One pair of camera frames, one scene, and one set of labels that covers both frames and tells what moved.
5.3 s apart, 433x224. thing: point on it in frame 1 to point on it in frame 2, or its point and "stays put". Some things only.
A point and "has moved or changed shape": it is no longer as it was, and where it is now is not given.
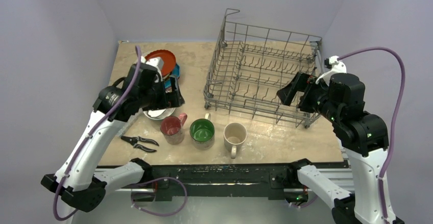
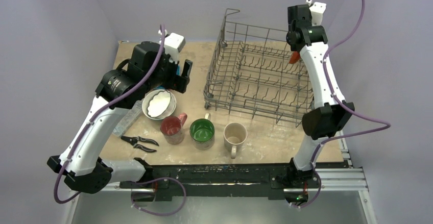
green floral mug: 202,132 stays put
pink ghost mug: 171,127 stays put
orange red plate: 169,61 has moved or changed shape
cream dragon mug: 235,135 stays put
